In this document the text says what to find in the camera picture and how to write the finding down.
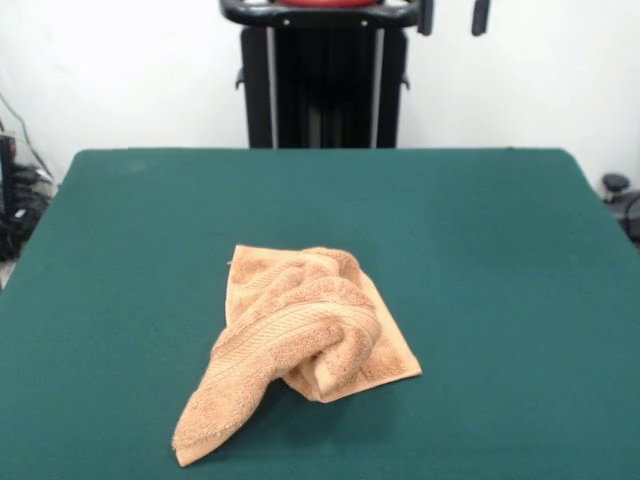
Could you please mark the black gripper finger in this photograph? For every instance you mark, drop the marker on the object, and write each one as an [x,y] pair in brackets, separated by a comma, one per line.
[426,17]
[481,15]

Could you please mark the tan terry towel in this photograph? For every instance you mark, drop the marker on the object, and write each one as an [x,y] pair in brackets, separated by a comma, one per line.
[300,320]

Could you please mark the dark grey chair base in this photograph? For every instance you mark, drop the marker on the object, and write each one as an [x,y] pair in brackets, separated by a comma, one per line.
[617,184]

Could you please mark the dark green table cloth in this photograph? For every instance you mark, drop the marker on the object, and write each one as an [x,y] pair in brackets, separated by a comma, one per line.
[150,250]

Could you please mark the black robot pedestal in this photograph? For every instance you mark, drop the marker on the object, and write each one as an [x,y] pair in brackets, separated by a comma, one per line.
[320,90]

